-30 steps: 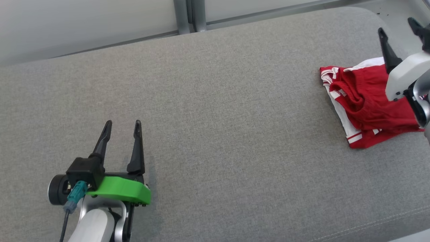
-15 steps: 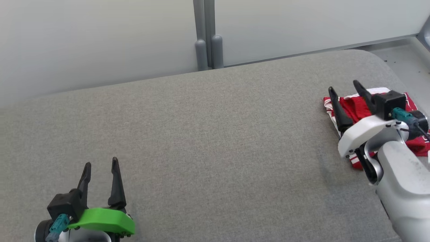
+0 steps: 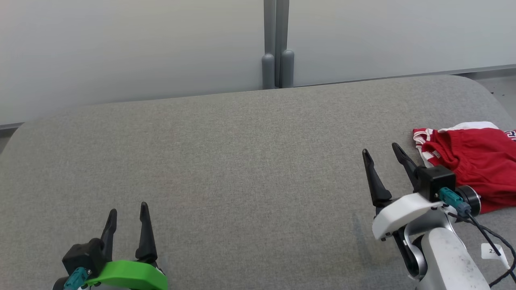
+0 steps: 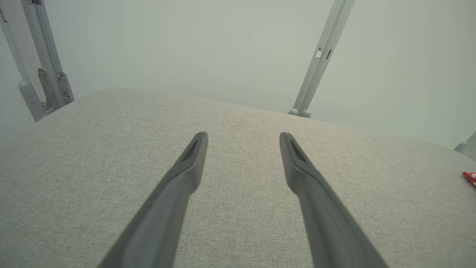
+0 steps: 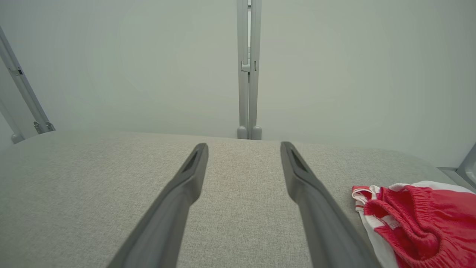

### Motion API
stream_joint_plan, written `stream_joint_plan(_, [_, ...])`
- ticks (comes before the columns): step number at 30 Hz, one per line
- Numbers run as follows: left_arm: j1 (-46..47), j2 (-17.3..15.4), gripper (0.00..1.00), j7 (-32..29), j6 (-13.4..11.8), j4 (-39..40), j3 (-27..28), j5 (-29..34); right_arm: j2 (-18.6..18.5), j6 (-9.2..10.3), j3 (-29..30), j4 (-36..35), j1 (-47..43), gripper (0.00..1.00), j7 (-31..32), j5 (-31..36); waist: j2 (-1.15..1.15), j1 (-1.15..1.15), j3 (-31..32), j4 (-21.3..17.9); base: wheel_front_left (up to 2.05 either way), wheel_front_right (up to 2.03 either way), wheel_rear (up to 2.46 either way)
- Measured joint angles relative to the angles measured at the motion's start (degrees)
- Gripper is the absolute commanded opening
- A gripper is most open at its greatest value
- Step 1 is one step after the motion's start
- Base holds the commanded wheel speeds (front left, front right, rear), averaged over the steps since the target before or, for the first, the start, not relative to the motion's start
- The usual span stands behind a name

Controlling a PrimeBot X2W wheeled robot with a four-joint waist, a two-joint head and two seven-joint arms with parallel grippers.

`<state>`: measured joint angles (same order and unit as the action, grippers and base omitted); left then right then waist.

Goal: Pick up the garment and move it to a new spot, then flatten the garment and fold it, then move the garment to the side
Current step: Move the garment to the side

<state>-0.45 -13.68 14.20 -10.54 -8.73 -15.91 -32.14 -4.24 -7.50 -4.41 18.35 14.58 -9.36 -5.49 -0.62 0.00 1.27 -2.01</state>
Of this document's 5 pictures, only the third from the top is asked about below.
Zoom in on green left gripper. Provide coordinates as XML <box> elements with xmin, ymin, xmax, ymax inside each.
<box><xmin>82</xmin><ymin>202</ymin><xmax>169</xmax><ymax>290</ymax></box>

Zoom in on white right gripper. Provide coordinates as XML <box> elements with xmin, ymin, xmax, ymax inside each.
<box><xmin>362</xmin><ymin>143</ymin><xmax>444</xmax><ymax>242</ymax></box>

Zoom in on red shirt with white sleeves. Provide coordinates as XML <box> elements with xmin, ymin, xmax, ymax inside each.
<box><xmin>412</xmin><ymin>127</ymin><xmax>516</xmax><ymax>214</ymax></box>

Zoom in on red shorts with white stripe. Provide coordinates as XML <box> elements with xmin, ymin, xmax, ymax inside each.
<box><xmin>421</xmin><ymin>121</ymin><xmax>516</xmax><ymax>204</ymax></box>

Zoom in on frosted partition panel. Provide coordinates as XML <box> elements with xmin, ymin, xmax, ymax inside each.
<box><xmin>0</xmin><ymin>0</ymin><xmax>265</xmax><ymax>125</ymax></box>
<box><xmin>289</xmin><ymin>0</ymin><xmax>516</xmax><ymax>86</ymax></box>

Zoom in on left black cable teal plug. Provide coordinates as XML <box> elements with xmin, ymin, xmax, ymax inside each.
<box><xmin>64</xmin><ymin>267</ymin><xmax>92</xmax><ymax>290</ymax></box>

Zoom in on white cable tag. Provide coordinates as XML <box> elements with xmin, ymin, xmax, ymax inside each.
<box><xmin>481</xmin><ymin>243</ymin><xmax>505</xmax><ymax>261</ymax></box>

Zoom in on grey metal partition post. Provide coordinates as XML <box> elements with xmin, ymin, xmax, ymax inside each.
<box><xmin>262</xmin><ymin>0</ymin><xmax>277</xmax><ymax>90</ymax></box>
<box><xmin>276</xmin><ymin>0</ymin><xmax>295</xmax><ymax>89</ymax></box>

